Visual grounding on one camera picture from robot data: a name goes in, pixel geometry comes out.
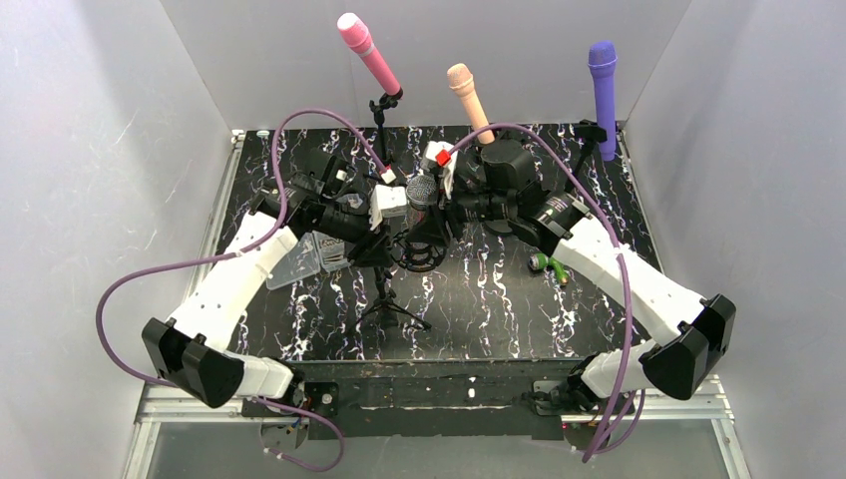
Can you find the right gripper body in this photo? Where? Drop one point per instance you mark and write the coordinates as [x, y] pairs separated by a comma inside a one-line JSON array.
[[448, 213]]

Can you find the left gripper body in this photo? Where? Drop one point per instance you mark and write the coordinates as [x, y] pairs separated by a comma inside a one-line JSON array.
[[373, 239]]

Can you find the small black shock-mount tripod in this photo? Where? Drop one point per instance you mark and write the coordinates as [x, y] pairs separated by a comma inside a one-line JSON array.
[[386, 310]]

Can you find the rhinestone glitter microphone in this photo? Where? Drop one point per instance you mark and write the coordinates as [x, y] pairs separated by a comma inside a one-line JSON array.
[[421, 194]]

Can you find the tall black tripod stand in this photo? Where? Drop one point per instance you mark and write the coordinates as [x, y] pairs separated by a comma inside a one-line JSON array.
[[378, 109]]

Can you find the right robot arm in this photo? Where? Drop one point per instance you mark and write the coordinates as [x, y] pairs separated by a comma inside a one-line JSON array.
[[688, 333]]

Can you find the peach microphone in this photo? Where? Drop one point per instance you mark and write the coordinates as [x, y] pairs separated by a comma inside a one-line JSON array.
[[461, 82]]

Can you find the black round-base clip stand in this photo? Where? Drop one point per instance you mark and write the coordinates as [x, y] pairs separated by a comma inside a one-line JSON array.
[[579, 142]]

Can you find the pink microphone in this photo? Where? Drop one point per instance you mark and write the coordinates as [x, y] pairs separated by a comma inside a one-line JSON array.
[[357, 37]]

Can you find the purple microphone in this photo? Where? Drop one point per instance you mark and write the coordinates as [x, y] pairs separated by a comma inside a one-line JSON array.
[[602, 61]]

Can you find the clear plastic screw box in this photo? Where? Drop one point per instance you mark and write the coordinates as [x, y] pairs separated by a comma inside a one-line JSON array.
[[304, 244]]

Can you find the green plastic tool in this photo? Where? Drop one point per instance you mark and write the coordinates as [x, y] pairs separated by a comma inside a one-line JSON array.
[[540, 263]]

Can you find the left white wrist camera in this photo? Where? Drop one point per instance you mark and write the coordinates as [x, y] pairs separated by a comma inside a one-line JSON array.
[[386, 203]]

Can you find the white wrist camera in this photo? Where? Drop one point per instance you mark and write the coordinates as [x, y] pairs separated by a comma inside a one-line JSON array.
[[386, 203], [439, 158]]

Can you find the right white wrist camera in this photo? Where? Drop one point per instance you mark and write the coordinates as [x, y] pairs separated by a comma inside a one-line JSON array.
[[439, 158]]

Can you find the black round-base shock-mount stand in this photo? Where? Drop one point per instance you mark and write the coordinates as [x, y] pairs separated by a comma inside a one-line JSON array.
[[502, 162]]

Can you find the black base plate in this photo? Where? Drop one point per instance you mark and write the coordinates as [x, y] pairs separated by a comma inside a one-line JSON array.
[[428, 398]]

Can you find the aluminium frame rail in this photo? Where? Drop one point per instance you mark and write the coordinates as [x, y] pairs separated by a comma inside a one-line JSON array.
[[688, 333]]

